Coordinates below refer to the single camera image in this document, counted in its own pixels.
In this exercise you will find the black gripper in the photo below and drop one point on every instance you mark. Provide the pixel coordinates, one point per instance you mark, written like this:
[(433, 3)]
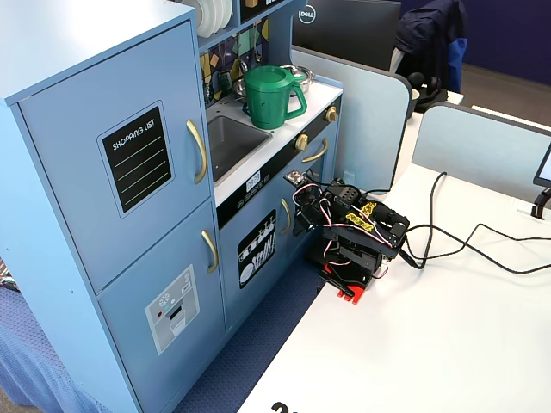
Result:
[(304, 220)]

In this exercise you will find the blue shopping list cabinet door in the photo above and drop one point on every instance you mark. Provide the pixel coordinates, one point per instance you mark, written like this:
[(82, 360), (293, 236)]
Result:
[(64, 172)]

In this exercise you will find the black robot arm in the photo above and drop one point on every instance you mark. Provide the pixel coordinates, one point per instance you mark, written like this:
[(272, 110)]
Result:
[(361, 223)]

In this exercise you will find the blue oven door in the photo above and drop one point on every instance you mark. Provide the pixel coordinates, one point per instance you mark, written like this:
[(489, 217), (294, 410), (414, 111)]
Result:
[(331, 150)]

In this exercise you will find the blue ice dispenser door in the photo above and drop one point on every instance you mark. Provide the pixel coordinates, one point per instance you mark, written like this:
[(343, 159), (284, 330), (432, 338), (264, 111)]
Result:
[(129, 344)]

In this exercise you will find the gold stove knob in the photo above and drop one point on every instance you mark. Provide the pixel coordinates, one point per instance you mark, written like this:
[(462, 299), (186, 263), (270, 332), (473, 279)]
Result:
[(332, 114), (301, 142)]

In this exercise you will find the red table clamp base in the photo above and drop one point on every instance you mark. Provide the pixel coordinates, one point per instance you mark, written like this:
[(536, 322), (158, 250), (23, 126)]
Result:
[(351, 292)]

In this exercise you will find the grey sink basin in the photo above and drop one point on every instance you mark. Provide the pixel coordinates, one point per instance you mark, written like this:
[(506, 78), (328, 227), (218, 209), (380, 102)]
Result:
[(232, 146)]

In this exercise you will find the light blue desk divider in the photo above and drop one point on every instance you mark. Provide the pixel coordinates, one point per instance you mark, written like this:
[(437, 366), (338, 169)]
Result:
[(473, 146), (366, 129)]

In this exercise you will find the dark blue textured mat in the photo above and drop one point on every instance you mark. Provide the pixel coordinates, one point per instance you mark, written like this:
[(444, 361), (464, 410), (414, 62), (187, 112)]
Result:
[(267, 335)]

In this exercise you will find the green plastic pitcher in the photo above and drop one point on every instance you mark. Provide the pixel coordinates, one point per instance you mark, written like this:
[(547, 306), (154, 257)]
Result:
[(267, 103)]

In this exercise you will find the steel pot with lid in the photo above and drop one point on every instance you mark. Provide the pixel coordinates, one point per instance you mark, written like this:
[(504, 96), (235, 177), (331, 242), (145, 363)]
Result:
[(305, 77)]

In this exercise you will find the steel bowl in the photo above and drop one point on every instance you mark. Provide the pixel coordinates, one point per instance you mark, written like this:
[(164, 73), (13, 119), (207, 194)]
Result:
[(239, 88)]

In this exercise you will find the black headphones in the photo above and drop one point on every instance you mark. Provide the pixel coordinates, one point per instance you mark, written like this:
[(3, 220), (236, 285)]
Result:
[(432, 86)]

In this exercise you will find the black Dell monitor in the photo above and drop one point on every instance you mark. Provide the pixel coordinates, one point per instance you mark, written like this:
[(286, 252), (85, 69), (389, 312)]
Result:
[(344, 30)]

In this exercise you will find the blue office chair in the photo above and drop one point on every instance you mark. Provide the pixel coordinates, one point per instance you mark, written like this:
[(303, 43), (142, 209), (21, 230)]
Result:
[(458, 64)]

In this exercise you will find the white plate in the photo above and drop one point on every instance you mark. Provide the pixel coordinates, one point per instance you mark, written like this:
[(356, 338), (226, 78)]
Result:
[(225, 12), (201, 17), (214, 15)]

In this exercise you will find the dark navy jacket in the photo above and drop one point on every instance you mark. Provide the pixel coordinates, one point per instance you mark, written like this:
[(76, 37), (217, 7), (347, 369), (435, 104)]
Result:
[(430, 34)]

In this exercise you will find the blue toy kitchen body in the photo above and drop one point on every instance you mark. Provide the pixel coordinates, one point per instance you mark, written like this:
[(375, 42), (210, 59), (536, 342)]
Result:
[(64, 51)]

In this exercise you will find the blue knit cloth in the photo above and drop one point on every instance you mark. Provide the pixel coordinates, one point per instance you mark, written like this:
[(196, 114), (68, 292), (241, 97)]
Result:
[(26, 344)]

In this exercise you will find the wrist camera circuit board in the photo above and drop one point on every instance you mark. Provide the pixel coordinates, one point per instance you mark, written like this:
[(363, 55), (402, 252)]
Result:
[(294, 177)]

